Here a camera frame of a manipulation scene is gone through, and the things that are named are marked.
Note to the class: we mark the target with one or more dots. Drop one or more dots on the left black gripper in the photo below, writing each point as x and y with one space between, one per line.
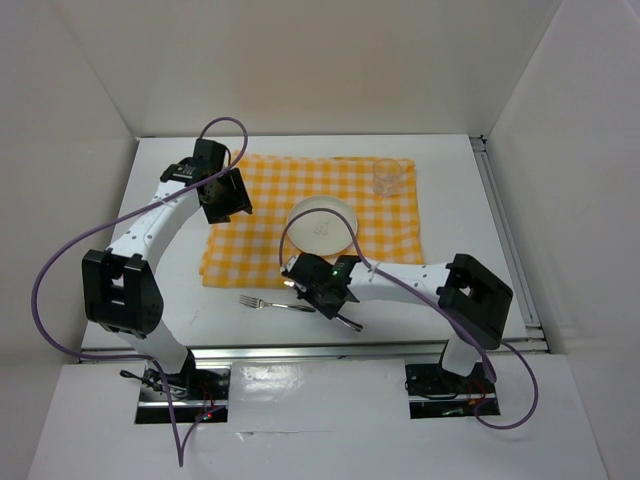
238 201

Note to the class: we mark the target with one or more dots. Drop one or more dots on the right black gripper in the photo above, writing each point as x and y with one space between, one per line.
330 310

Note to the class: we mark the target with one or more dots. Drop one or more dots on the silver table knife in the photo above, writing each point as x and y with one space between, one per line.
350 324

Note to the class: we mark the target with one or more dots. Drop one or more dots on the yellow white checkered cloth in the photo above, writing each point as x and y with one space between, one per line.
243 253

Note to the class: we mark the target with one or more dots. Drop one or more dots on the cream round plate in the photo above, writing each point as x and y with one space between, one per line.
320 231

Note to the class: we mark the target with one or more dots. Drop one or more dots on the clear plastic cup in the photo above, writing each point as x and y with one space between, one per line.
387 175

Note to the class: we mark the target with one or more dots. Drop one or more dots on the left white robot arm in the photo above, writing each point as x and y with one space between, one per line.
120 290

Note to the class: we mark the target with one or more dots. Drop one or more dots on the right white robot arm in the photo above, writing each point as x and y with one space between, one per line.
473 300

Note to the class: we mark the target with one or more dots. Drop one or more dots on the silver fork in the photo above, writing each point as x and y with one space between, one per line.
258 303

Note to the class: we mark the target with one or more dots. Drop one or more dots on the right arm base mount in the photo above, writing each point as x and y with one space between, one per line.
436 393

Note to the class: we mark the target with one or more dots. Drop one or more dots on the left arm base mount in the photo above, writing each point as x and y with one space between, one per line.
205 400

